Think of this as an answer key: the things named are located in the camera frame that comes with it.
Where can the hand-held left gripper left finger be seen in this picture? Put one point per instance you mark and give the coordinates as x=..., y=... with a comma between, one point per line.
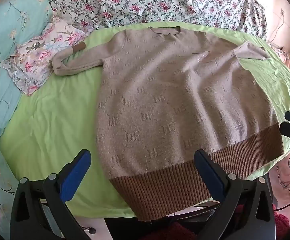
x=76, y=170

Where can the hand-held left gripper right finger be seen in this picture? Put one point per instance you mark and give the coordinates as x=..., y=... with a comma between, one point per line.
x=207, y=171

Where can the beige knitted sweater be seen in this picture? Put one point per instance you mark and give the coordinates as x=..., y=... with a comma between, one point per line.
x=174, y=105

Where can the pink patterned cloth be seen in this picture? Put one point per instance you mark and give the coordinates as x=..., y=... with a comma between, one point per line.
x=283, y=180

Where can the light green bed sheet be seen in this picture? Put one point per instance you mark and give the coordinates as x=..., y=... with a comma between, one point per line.
x=52, y=115

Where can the pastel floral ruffled pillow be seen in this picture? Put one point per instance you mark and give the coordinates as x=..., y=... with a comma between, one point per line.
x=40, y=55

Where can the teal floral blanket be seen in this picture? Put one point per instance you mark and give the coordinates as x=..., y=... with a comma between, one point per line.
x=2, y=62

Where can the white quilt with pink flowers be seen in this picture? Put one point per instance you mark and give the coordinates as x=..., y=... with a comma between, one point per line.
x=160, y=2

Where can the white wall socket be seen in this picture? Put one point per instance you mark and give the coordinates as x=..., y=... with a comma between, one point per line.
x=282, y=12

